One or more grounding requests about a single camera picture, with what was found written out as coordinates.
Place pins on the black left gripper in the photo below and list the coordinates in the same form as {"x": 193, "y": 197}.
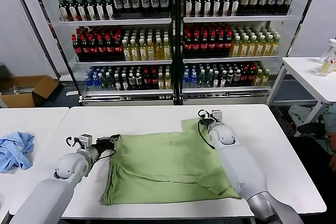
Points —
{"x": 104, "y": 144}

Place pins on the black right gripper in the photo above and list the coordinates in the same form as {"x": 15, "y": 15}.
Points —
{"x": 207, "y": 123}

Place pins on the light green printed t-shirt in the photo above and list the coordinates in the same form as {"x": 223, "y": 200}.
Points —
{"x": 157, "y": 161}

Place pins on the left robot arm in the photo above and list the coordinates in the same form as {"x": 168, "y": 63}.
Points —
{"x": 71, "y": 166}

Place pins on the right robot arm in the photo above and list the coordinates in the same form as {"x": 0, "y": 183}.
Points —
{"x": 236, "y": 161}

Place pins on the white cooler shelf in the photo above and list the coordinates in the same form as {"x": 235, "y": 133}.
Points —
{"x": 123, "y": 63}
{"x": 128, "y": 92}
{"x": 115, "y": 22}
{"x": 226, "y": 89}
{"x": 231, "y": 59}
{"x": 236, "y": 19}

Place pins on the small green tinted bottle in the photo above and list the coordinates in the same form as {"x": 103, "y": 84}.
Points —
{"x": 209, "y": 80}
{"x": 111, "y": 82}
{"x": 104, "y": 82}
{"x": 201, "y": 80}

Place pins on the small dark white label bottle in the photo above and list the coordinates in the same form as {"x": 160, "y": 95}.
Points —
{"x": 125, "y": 82}
{"x": 132, "y": 82}
{"x": 237, "y": 80}
{"x": 223, "y": 80}
{"x": 216, "y": 80}
{"x": 230, "y": 80}
{"x": 139, "y": 82}
{"x": 118, "y": 82}

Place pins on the small blue drink bottle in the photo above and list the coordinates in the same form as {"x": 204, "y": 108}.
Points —
{"x": 186, "y": 80}
{"x": 194, "y": 80}
{"x": 96, "y": 82}
{"x": 88, "y": 82}

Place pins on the small yellow tea bottle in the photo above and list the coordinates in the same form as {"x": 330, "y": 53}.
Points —
{"x": 266, "y": 80}
{"x": 161, "y": 82}
{"x": 167, "y": 82}
{"x": 258, "y": 80}

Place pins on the small red label cola bottle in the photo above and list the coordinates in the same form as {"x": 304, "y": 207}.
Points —
{"x": 154, "y": 82}
{"x": 252, "y": 80}
{"x": 147, "y": 82}

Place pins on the small white flat object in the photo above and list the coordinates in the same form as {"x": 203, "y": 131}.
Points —
{"x": 72, "y": 93}

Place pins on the red cap cola bottle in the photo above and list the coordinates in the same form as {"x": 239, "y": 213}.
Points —
{"x": 228, "y": 45}
{"x": 93, "y": 49}
{"x": 109, "y": 49}
{"x": 220, "y": 45}
{"x": 196, "y": 45}
{"x": 187, "y": 45}
{"x": 77, "y": 49}
{"x": 84, "y": 49}
{"x": 204, "y": 45}
{"x": 101, "y": 49}
{"x": 118, "y": 49}
{"x": 212, "y": 45}

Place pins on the yellow tea bottle green cap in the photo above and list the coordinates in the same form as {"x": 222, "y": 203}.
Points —
{"x": 243, "y": 48}
{"x": 126, "y": 52}
{"x": 267, "y": 48}
{"x": 151, "y": 52}
{"x": 142, "y": 52}
{"x": 134, "y": 52}
{"x": 259, "y": 48}
{"x": 251, "y": 48}
{"x": 235, "y": 48}
{"x": 167, "y": 52}
{"x": 159, "y": 52}
{"x": 274, "y": 48}

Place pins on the pale crumpled cloth pile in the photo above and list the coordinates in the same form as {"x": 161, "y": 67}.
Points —
{"x": 299, "y": 113}

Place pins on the crumpled light blue shirt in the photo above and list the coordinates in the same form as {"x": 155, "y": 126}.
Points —
{"x": 15, "y": 153}

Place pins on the black chair seat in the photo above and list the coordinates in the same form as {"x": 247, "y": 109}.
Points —
{"x": 311, "y": 129}

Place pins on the open brown cardboard box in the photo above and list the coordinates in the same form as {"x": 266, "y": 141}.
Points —
{"x": 15, "y": 100}

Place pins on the white side table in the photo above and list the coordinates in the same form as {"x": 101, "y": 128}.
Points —
{"x": 302, "y": 72}

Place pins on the grey metal rods bundle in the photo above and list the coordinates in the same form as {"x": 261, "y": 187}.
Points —
{"x": 18, "y": 90}

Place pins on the green cap white label bottle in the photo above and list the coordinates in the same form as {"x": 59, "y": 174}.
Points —
{"x": 73, "y": 11}
{"x": 64, "y": 11}
{"x": 82, "y": 11}
{"x": 235, "y": 7}
{"x": 198, "y": 7}
{"x": 109, "y": 11}
{"x": 91, "y": 11}
{"x": 100, "y": 11}
{"x": 216, "y": 7}
{"x": 207, "y": 7}
{"x": 226, "y": 7}
{"x": 188, "y": 7}

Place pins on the seated person in green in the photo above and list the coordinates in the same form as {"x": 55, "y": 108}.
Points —
{"x": 332, "y": 119}

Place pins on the dark bottle beige label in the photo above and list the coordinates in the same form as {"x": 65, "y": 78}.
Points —
{"x": 245, "y": 1}
{"x": 254, "y": 1}

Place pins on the clear glass bottle white cap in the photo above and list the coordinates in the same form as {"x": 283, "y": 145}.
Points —
{"x": 327, "y": 61}

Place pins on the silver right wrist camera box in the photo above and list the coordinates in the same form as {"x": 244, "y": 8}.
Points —
{"x": 217, "y": 116}

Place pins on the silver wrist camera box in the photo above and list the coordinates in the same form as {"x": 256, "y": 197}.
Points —
{"x": 217, "y": 116}
{"x": 86, "y": 140}

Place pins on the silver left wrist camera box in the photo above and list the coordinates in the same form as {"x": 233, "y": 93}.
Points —
{"x": 86, "y": 140}

